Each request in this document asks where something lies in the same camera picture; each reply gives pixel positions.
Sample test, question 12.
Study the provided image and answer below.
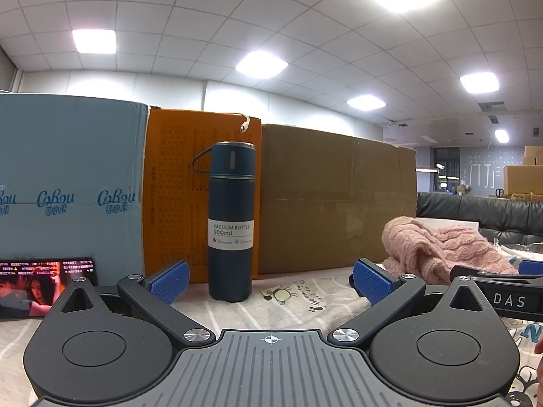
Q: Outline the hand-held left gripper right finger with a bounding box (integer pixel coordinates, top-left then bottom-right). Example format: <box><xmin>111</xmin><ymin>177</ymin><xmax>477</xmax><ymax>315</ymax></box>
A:
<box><xmin>329</xmin><ymin>258</ymin><xmax>496</xmax><ymax>347</ymax></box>

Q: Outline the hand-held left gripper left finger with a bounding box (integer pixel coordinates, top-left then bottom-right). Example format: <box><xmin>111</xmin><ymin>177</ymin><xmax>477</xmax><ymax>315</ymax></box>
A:
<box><xmin>50</xmin><ymin>260</ymin><xmax>215</xmax><ymax>347</ymax></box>

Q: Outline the pink knitted sweater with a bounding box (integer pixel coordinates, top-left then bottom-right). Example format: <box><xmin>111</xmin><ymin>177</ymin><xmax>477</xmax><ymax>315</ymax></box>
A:
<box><xmin>382</xmin><ymin>215</ymin><xmax>519</xmax><ymax>285</ymax></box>

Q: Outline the person's right hand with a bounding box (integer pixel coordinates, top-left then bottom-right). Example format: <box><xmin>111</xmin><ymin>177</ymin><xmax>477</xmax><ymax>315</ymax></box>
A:
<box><xmin>535</xmin><ymin>336</ymin><xmax>543</xmax><ymax>396</ymax></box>

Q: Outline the clear plastic bag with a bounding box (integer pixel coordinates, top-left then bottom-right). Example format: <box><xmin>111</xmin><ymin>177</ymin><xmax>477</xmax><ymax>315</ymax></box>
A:
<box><xmin>492</xmin><ymin>237</ymin><xmax>543</xmax><ymax>257</ymax></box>

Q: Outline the white flat box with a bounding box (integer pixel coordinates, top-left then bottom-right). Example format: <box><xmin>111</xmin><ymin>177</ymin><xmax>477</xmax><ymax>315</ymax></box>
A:
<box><xmin>418</xmin><ymin>217</ymin><xmax>480</xmax><ymax>232</ymax></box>

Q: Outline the black leather sofa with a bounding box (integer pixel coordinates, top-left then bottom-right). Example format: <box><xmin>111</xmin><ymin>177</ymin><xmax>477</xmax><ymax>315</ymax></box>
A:
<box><xmin>416</xmin><ymin>192</ymin><xmax>543</xmax><ymax>247</ymax></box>

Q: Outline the printed cartoon bed sheet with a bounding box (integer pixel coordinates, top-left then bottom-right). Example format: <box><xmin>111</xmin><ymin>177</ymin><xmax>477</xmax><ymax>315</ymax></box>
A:
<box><xmin>0</xmin><ymin>263</ymin><xmax>543</xmax><ymax>407</ymax></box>

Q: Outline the orange cardboard box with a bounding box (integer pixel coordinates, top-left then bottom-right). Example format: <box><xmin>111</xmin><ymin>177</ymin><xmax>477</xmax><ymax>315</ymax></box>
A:
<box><xmin>142</xmin><ymin>108</ymin><xmax>263</xmax><ymax>283</ymax></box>

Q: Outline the large brown cardboard box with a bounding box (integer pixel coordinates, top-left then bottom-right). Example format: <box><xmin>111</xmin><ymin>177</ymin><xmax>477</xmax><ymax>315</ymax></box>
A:
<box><xmin>257</xmin><ymin>124</ymin><xmax>419</xmax><ymax>275</ymax></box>

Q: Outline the dark blue vacuum bottle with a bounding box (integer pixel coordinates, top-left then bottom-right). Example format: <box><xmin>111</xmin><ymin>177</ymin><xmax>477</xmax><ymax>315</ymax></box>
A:
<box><xmin>192</xmin><ymin>141</ymin><xmax>258</xmax><ymax>304</ymax></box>

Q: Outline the black smartphone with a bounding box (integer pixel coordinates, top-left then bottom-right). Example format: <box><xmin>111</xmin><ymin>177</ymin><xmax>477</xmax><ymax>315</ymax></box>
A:
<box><xmin>0</xmin><ymin>256</ymin><xmax>99</xmax><ymax>322</ymax></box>

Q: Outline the blue-grey cardboard box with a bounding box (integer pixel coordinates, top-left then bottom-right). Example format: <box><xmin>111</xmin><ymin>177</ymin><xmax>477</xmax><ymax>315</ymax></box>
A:
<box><xmin>0</xmin><ymin>93</ymin><xmax>150</xmax><ymax>290</ymax></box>

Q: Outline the white charging cable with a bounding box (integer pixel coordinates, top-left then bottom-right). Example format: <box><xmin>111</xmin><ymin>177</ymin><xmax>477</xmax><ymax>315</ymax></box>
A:
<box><xmin>221</xmin><ymin>111</ymin><xmax>252</xmax><ymax>133</ymax></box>

